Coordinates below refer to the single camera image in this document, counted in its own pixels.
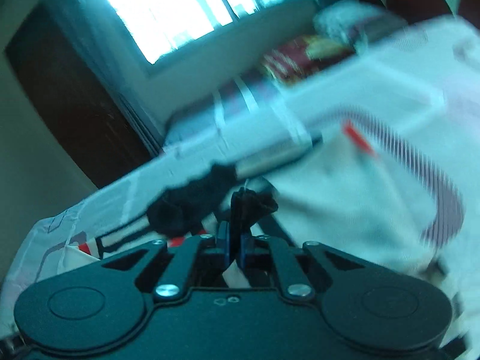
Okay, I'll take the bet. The white patterned bed sheet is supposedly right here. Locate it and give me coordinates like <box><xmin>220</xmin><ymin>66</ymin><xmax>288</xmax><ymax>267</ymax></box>
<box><xmin>0</xmin><ymin>7</ymin><xmax>480</xmax><ymax>346</ymax></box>

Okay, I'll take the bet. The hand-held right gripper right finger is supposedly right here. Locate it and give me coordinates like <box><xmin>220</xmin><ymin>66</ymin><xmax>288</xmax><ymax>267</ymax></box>
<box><xmin>239</xmin><ymin>233</ymin><xmax>366</xmax><ymax>302</ymax></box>

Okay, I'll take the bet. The grey curtain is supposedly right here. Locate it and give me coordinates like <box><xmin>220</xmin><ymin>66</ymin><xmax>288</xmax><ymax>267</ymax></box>
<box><xmin>49</xmin><ymin>4</ymin><xmax>167</xmax><ymax>156</ymax></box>

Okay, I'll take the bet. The dark wooden door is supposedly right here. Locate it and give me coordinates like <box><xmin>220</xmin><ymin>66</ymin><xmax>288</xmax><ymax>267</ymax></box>
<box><xmin>4</xmin><ymin>3</ymin><xmax>152</xmax><ymax>189</ymax></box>

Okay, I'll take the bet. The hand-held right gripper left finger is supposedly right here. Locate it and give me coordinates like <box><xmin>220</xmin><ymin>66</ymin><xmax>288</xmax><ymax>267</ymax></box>
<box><xmin>100</xmin><ymin>221</ymin><xmax>231</xmax><ymax>301</ymax></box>

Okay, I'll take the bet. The grey white patterned pillow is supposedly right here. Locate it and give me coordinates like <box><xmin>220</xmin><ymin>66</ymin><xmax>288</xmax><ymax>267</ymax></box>
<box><xmin>313</xmin><ymin>0</ymin><xmax>379</xmax><ymax>49</ymax></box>

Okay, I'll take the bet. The window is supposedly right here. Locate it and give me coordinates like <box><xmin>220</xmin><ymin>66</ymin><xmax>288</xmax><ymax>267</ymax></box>
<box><xmin>82</xmin><ymin>0</ymin><xmax>319</xmax><ymax>64</ymax></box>

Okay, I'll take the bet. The maroon printed pillow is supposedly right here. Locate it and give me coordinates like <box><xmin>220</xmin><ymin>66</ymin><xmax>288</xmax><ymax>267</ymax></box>
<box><xmin>260</xmin><ymin>34</ymin><xmax>357</xmax><ymax>83</ymax></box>

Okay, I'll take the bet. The purple white striped pillow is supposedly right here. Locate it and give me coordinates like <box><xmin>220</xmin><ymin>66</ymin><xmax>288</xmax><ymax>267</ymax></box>
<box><xmin>165</xmin><ymin>75</ymin><xmax>301</xmax><ymax>147</ymax></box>

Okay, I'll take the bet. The black cloth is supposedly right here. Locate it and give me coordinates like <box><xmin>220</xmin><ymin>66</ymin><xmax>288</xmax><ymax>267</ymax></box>
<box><xmin>145</xmin><ymin>163</ymin><xmax>279</xmax><ymax>238</ymax></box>

